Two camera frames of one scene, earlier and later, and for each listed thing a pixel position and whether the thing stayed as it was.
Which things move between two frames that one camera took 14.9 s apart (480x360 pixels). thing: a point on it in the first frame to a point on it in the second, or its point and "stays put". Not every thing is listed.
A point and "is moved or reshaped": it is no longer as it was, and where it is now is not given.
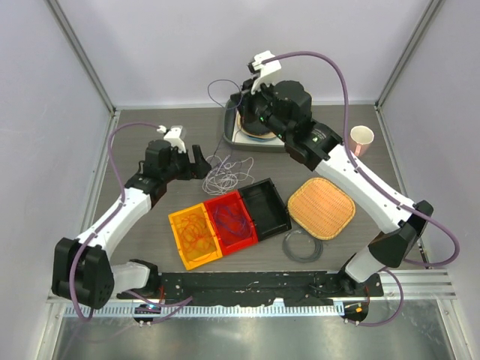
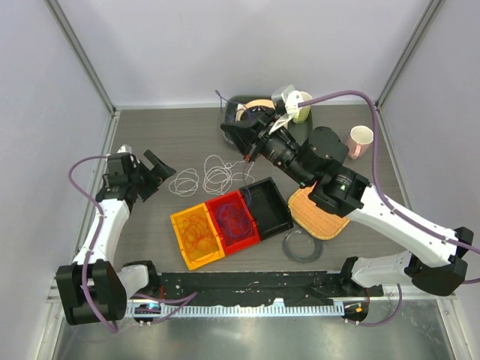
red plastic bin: (232, 222) stays put
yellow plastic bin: (195, 236) stays put
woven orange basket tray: (321, 208) stays put
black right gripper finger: (238, 99) to (243, 134)
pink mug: (361, 137) stays put
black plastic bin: (267, 210) stays put
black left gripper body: (179, 167) to (136, 178)
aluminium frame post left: (71, 36) stays put
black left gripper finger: (201, 167) to (161, 170)
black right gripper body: (260, 106) to (277, 148)
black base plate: (304, 288) stays put
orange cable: (196, 234) stays put
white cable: (223, 176) is moved or reshaped
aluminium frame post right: (431, 11) stays put
